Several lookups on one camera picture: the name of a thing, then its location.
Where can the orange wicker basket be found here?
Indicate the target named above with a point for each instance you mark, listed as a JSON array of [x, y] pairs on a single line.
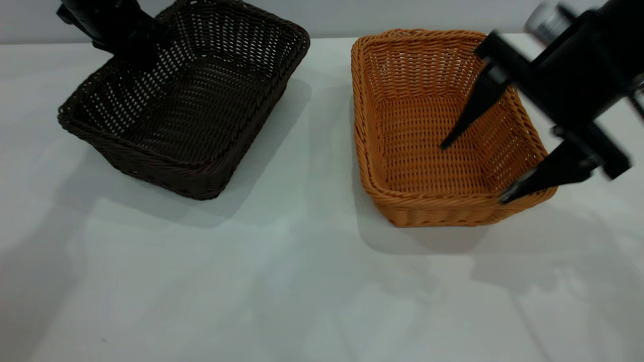
[[417, 141]]

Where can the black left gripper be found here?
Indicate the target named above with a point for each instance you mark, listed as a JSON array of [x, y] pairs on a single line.
[[105, 22]]

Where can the black wicker basket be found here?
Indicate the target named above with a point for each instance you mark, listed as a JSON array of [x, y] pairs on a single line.
[[201, 115]]

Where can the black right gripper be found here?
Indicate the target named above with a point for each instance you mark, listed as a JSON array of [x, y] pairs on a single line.
[[578, 75]]

